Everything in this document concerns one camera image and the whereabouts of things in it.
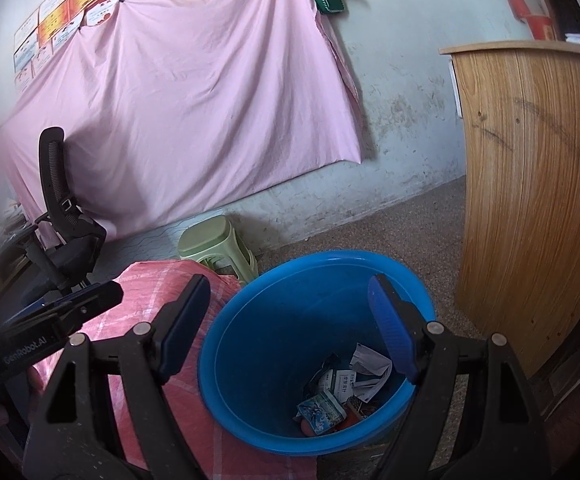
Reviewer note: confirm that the black office chair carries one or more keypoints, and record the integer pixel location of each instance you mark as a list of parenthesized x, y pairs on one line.
[(67, 265)]

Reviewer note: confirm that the pink checkered tablecloth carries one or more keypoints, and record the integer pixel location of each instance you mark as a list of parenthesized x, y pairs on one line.
[(121, 399)]

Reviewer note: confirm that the green plastic stool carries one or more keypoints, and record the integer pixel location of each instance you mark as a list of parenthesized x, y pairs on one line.
[(215, 240)]

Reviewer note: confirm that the blue foil wrapper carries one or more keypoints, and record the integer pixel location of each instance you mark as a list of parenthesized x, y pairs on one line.
[(322, 412)]

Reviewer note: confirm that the blue plastic bucket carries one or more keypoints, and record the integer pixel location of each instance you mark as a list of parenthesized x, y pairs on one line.
[(270, 339)]

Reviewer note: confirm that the person's left hand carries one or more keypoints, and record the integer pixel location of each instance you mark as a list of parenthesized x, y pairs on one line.
[(7, 399)]

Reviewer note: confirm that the pink wall sheet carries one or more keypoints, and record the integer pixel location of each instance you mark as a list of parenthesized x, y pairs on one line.
[(176, 107)]

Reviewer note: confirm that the white label strip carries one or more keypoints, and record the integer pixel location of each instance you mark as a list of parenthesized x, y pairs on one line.
[(340, 383)]

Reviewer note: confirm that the white receipt paper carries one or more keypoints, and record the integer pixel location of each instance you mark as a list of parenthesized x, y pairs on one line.
[(372, 370)]

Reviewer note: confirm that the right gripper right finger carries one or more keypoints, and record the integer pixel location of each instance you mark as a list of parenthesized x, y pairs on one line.
[(500, 434)]

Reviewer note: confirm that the wooden cabinet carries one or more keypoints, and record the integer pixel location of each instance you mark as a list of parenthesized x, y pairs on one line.
[(520, 261)]

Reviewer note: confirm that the wall certificates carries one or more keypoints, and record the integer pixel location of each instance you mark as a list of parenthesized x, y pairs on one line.
[(50, 26)]

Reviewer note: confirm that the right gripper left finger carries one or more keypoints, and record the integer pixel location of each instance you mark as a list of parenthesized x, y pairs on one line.
[(74, 434)]

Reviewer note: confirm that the red hanging decoration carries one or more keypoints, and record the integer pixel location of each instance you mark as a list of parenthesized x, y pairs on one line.
[(519, 8)]

